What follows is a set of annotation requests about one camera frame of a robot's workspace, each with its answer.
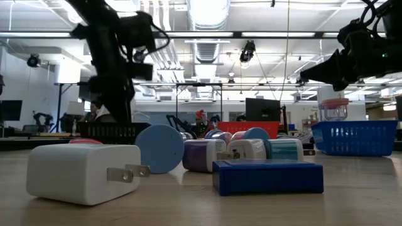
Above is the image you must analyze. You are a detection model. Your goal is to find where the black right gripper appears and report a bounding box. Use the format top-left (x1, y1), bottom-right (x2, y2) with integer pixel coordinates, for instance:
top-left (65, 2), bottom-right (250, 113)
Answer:
top-left (300, 34), bottom-right (402, 92)

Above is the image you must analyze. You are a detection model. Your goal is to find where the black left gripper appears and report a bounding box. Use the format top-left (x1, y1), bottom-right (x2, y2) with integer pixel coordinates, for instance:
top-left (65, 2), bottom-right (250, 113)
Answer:
top-left (89, 62), bottom-right (134, 123)

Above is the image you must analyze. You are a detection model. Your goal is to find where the pink lid clear jar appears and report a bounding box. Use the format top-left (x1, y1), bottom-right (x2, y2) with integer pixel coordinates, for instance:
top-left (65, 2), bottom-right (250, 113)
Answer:
top-left (318, 97), bottom-right (350, 122)

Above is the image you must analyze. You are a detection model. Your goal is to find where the light blue round disc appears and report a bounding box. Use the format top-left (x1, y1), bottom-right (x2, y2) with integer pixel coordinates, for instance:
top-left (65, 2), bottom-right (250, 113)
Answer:
top-left (134, 124), bottom-right (185, 175)

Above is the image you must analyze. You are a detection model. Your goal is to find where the white wall charger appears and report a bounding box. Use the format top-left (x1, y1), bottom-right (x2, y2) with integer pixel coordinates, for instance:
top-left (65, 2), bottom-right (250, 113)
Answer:
top-left (226, 139), bottom-right (271, 160)
top-left (26, 143), bottom-right (151, 207)

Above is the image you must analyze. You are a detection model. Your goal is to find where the blue rectangular box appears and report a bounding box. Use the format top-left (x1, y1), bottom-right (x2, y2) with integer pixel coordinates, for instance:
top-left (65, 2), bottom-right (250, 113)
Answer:
top-left (212, 159), bottom-right (325, 197)

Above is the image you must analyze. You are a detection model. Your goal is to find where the black plastic basket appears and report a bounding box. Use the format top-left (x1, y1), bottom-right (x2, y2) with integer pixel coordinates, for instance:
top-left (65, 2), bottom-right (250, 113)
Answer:
top-left (77, 121), bottom-right (152, 146)

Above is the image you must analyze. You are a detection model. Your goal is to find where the blue plastic basket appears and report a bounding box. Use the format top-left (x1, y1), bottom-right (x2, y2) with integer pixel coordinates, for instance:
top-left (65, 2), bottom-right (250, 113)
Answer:
top-left (311, 119), bottom-right (399, 158)

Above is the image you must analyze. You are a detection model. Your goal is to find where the black monitor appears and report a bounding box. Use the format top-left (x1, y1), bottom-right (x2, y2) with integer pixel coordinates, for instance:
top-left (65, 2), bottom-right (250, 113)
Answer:
top-left (0, 100), bottom-right (23, 122)
top-left (245, 97), bottom-right (281, 122)

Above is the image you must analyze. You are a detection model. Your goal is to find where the red background object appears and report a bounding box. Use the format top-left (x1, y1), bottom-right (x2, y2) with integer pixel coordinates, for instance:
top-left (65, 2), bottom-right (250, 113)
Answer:
top-left (194, 109), bottom-right (208, 126)

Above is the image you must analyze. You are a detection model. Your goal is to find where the red plastic basket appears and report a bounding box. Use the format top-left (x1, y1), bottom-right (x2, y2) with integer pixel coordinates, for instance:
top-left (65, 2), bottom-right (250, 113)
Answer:
top-left (216, 121), bottom-right (281, 141)

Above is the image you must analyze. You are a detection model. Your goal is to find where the thin white projector cable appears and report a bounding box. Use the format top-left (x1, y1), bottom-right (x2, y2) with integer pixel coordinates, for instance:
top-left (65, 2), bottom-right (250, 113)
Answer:
top-left (131, 110), bottom-right (151, 123)

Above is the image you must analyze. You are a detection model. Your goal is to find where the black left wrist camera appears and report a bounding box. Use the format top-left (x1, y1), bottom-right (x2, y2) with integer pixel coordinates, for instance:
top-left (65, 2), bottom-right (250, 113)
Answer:
top-left (128, 63), bottom-right (155, 81)

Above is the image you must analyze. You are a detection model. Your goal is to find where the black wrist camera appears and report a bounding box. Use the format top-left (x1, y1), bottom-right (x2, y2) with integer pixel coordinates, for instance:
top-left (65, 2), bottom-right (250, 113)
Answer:
top-left (128, 63), bottom-right (155, 81)
top-left (337, 18), bottom-right (362, 43)

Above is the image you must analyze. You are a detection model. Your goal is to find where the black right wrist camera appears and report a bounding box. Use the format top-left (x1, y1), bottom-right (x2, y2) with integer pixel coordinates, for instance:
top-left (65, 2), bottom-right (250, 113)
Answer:
top-left (337, 18), bottom-right (362, 43)

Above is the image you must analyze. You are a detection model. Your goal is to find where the coiled white cable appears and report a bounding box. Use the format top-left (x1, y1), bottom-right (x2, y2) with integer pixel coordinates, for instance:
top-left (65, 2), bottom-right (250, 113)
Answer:
top-left (278, 131), bottom-right (315, 145)

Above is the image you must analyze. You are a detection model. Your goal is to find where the black background rig frame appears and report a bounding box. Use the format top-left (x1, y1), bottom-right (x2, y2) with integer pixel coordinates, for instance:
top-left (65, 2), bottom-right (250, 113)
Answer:
top-left (53, 82), bottom-right (224, 122)

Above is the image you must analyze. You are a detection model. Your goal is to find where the black overhead camera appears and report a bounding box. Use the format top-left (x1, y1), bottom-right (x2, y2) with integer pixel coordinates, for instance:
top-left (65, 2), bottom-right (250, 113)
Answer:
top-left (239, 40), bottom-right (257, 63)

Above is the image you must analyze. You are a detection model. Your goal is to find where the teal wall charger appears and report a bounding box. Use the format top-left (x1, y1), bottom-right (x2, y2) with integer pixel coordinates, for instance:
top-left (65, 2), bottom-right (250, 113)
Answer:
top-left (265, 138), bottom-right (317, 162)

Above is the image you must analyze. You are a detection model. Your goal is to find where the purple wall charger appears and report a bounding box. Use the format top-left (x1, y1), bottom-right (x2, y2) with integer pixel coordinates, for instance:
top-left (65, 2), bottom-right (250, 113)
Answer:
top-left (182, 139), bottom-right (241, 173)

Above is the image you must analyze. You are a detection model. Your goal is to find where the black aluminium frame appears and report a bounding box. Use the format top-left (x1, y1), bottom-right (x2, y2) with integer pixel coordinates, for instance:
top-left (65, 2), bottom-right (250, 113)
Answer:
top-left (0, 30), bottom-right (402, 152)

